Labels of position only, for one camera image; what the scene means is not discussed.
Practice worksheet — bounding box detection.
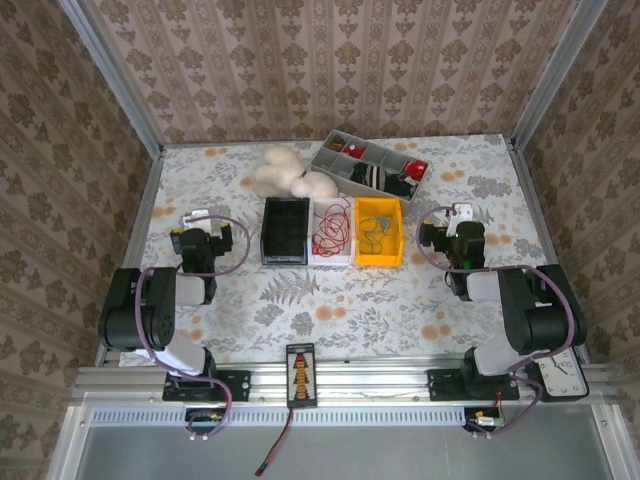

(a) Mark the light blue cable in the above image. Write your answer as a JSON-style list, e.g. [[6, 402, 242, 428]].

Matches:
[[362, 213, 396, 236]]

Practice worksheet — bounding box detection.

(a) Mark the dark blue cable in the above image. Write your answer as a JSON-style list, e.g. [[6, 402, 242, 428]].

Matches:
[[362, 227, 396, 257]]

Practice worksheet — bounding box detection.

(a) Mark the thin red cable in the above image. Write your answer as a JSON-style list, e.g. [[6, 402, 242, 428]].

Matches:
[[312, 200, 352, 259]]

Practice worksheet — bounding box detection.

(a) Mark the black plastic bin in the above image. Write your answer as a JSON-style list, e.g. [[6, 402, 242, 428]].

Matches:
[[259, 196, 312, 266]]

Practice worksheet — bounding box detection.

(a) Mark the white plush toy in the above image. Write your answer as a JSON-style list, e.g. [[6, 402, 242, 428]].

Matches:
[[250, 145, 339, 199]]

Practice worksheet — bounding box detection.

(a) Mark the black small item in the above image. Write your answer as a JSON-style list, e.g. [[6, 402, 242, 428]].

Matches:
[[384, 172, 419, 197]]

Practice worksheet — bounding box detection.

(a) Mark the yellow plastic bin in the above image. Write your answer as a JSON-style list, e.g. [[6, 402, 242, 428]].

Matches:
[[353, 196, 405, 267]]

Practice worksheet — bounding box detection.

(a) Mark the white plastic bin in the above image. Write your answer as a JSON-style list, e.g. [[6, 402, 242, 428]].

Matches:
[[308, 196, 357, 266]]

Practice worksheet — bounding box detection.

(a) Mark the black white striped cloth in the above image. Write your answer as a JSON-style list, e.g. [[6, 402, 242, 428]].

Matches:
[[349, 162, 387, 190]]

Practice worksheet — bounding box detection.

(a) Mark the floral tablecloth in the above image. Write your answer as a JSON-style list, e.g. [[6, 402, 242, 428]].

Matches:
[[139, 133, 556, 364]]

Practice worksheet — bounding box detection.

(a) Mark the grey divided organizer tray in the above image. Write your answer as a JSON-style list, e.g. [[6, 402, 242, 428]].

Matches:
[[310, 129, 432, 202]]

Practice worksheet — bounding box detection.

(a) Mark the black power distribution board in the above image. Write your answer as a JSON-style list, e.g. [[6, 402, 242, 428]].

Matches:
[[284, 342, 319, 409]]

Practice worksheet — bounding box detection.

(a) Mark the white face clock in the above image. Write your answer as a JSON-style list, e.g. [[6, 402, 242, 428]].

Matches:
[[537, 349, 590, 404]]

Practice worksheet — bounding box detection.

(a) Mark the yellow plug power connector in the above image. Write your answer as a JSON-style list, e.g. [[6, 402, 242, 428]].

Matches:
[[463, 405, 507, 434], [183, 407, 226, 435]]

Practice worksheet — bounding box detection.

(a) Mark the grey metal shelf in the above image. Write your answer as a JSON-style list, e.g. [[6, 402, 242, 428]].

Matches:
[[47, 403, 640, 480]]

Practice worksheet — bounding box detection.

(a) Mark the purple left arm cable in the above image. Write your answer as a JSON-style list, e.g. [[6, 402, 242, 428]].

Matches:
[[134, 214, 251, 444]]

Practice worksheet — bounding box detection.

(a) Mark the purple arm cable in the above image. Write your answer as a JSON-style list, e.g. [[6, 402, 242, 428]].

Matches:
[[415, 204, 584, 441], [134, 214, 251, 444]]

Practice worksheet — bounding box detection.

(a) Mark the aluminium side rail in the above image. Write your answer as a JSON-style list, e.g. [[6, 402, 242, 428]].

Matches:
[[94, 147, 166, 366], [507, 137, 589, 364]]

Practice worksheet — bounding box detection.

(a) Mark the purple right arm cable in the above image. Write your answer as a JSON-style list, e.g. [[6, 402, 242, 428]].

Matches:
[[415, 204, 584, 441]]

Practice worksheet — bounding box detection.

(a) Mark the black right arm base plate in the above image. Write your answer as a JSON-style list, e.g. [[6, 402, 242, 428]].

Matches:
[[427, 368, 521, 402]]

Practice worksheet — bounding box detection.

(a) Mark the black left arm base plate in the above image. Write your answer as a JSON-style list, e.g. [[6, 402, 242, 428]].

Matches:
[[162, 368, 252, 403]]

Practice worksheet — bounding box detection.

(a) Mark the aluminium frame post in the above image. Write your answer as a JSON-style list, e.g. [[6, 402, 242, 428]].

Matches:
[[55, 0, 166, 154], [509, 0, 610, 151]]

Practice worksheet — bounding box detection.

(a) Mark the aluminium frame rail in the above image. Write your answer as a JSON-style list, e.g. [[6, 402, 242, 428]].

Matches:
[[72, 362, 619, 406]]

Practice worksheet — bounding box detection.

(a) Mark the slotted grey cable duct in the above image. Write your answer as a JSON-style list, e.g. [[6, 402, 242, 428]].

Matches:
[[89, 407, 596, 427]]

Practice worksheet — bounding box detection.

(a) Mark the red black lead wire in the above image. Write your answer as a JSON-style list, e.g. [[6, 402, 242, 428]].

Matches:
[[255, 405, 296, 475]]

